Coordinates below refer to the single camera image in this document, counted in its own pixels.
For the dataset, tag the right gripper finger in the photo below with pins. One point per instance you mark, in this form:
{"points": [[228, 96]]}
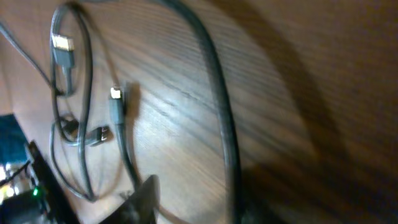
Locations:
{"points": [[139, 208]]}

